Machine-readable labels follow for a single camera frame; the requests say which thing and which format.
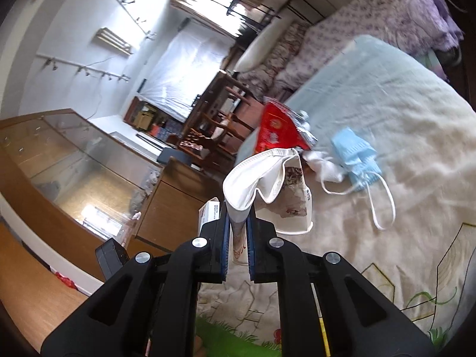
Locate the wooden table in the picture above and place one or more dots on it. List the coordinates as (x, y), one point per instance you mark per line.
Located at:
(223, 89)

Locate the white face mask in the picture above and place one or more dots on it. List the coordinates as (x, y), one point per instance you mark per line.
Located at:
(253, 174)

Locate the red plastic bag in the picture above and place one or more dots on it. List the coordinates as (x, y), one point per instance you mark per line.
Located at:
(65, 280)

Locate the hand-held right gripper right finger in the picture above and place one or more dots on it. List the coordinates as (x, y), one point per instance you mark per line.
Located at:
(251, 245)

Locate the wall lamp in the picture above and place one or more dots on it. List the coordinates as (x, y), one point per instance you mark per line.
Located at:
(113, 41)

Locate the white pillow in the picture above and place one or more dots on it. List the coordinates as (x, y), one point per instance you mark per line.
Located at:
(260, 44)

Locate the wooden chair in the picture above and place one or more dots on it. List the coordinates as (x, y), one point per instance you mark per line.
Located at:
(223, 130)

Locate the printed blanket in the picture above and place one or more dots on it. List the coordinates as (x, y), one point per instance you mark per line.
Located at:
(409, 119)

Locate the printed paper cup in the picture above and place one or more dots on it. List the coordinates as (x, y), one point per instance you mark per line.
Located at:
(293, 197)

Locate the white tissue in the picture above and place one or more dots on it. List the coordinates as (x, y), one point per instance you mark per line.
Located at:
(325, 169)

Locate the clear plastic sheet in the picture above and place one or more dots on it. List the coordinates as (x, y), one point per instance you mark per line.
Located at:
(186, 74)

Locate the small white box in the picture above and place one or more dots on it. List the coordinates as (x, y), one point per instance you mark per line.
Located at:
(210, 214)

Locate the wooden cabinet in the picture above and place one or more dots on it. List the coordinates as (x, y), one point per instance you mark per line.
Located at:
(174, 200)

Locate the purple floral quilt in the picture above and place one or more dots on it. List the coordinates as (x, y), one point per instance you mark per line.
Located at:
(372, 15)

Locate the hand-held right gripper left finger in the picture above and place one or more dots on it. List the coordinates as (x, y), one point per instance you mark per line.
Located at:
(224, 238)

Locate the blue face mask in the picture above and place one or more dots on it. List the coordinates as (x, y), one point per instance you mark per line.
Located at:
(351, 152)

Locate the glass display cabinet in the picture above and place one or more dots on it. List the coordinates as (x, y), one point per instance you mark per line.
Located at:
(74, 163)

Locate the shelf with boxes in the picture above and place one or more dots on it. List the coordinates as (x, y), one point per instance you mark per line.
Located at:
(152, 119)

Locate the brown floral quilt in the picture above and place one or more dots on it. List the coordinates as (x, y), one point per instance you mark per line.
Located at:
(279, 55)

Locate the red snack packet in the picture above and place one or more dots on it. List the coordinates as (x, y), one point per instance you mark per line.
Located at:
(277, 130)

